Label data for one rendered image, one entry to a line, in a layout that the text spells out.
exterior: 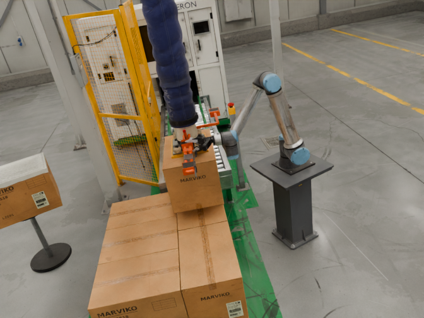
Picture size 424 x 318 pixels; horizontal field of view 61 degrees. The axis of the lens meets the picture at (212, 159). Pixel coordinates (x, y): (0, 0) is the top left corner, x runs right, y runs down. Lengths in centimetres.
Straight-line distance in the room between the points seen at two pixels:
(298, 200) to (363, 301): 89
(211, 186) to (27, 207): 167
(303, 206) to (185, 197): 106
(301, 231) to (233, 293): 111
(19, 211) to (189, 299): 177
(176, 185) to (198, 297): 80
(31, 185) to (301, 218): 234
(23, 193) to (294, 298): 239
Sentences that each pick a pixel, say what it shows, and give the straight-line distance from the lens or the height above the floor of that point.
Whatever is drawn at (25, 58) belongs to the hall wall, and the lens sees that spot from 1256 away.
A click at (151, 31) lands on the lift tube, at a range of 257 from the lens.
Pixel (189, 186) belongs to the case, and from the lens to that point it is 270.
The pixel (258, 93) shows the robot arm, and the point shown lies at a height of 145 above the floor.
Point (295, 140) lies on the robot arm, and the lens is 273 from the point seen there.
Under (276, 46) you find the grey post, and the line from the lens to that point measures 607.
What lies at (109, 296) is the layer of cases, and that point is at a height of 54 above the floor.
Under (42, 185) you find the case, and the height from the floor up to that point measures 87.
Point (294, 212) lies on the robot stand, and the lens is 318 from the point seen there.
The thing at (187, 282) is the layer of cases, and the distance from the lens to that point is 246.
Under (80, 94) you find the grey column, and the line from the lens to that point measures 389.
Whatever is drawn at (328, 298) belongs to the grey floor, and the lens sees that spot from 301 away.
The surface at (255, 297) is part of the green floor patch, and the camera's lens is 301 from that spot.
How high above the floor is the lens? 229
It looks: 28 degrees down
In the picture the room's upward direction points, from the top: 10 degrees counter-clockwise
